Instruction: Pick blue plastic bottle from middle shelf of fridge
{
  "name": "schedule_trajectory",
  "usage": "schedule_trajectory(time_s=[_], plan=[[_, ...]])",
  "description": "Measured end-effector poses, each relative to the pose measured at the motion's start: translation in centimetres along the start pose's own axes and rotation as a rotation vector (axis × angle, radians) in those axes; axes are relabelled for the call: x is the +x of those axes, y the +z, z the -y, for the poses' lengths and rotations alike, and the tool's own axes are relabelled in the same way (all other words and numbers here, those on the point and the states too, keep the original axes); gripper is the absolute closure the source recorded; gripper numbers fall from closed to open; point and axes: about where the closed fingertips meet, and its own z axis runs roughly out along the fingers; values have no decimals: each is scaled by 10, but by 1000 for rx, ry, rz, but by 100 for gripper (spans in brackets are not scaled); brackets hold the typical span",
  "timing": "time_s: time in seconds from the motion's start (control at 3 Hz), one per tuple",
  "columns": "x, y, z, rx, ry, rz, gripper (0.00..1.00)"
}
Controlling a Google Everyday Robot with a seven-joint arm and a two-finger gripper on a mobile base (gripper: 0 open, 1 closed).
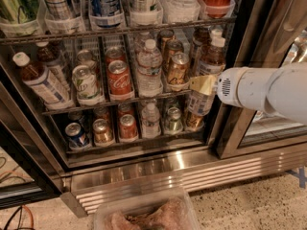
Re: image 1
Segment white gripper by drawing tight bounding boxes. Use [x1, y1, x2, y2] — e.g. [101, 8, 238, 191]
[189, 67, 248, 107]

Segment tea bottle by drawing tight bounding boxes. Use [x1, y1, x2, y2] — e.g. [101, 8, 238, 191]
[12, 52, 70, 104]
[36, 41, 70, 90]
[187, 36, 225, 116]
[190, 26, 223, 66]

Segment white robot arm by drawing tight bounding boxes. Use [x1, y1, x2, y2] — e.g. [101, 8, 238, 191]
[190, 62, 307, 125]

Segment green can bottom shelf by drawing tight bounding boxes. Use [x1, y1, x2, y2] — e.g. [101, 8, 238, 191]
[164, 107, 183, 134]

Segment clear water bottle middle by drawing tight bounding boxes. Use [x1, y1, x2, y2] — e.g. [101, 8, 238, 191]
[137, 39, 162, 97]

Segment small water bottle bottom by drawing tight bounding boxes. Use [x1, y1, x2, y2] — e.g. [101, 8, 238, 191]
[141, 103, 160, 138]

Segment fridge sliding glass door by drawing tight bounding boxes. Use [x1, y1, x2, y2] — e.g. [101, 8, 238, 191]
[217, 0, 307, 159]

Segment red can bottom shelf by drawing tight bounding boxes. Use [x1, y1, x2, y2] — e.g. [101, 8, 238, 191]
[119, 114, 138, 142]

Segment copper can bottom shelf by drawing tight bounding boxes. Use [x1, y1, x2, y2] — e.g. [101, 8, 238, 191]
[93, 119, 114, 147]

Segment silver can rear middle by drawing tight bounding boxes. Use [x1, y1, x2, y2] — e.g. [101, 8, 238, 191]
[77, 49, 98, 72]

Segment blue can bottom shelf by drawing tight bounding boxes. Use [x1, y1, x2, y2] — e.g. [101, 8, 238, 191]
[65, 123, 91, 150]

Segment steel fridge base grille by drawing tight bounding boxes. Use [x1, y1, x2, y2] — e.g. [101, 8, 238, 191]
[60, 141, 307, 218]

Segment green bottle top left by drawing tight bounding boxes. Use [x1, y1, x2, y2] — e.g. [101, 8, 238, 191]
[0, 0, 39, 24]

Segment gold can middle front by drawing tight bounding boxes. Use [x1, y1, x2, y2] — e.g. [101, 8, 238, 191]
[167, 52, 190, 91]

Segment gold can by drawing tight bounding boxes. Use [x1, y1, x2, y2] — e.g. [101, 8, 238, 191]
[167, 52, 190, 91]
[163, 39, 184, 72]
[185, 111, 204, 131]

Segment gold can bottom right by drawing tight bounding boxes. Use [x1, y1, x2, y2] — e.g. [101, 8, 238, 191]
[185, 111, 204, 131]

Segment gold can middle rear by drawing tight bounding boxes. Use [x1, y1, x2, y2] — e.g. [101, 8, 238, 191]
[163, 39, 184, 72]

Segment red cola can front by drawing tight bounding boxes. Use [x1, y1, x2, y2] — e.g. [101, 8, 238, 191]
[106, 60, 134, 101]

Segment red cola can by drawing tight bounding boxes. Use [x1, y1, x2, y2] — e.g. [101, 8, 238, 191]
[105, 46, 126, 65]
[106, 60, 134, 101]

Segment red cola can rear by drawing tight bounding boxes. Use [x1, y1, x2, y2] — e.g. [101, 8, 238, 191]
[105, 46, 126, 65]

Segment green white soda can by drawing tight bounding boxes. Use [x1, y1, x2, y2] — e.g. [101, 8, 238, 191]
[72, 65, 102, 105]

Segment blue white can top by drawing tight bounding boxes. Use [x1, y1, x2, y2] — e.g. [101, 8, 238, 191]
[90, 0, 122, 28]

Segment clear plastic food container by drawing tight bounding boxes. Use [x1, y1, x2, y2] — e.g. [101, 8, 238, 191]
[94, 187, 201, 230]

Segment orange black cables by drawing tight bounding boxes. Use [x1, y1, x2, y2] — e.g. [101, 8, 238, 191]
[2, 204, 35, 230]

